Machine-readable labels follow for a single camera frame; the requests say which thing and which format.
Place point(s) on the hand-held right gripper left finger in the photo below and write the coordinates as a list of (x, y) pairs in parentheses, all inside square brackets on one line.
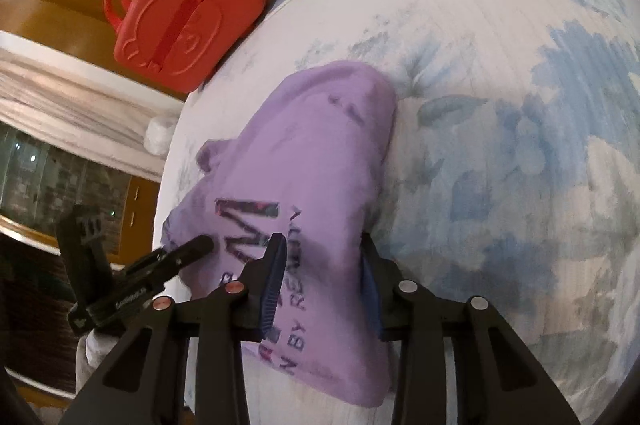
[(272, 287)]

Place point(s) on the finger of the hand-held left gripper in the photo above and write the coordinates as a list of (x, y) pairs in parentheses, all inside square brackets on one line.
[(192, 250)]

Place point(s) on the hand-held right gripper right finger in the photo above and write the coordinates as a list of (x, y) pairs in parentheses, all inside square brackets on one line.
[(372, 302)]

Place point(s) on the purple t-shirt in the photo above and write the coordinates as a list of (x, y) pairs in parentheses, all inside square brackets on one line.
[(310, 145)]

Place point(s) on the white crumpled cloth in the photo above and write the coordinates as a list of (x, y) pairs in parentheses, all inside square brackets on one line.
[(159, 135)]

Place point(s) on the white marble ledge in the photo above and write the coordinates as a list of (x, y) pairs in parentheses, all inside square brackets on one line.
[(75, 105)]

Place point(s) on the floral tablecloth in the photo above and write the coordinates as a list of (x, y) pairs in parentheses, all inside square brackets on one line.
[(500, 155)]

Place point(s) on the red plastic case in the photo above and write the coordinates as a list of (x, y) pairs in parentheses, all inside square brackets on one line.
[(190, 5)]

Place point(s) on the wooden furniture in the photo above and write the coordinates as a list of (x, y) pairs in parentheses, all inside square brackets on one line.
[(65, 10)]

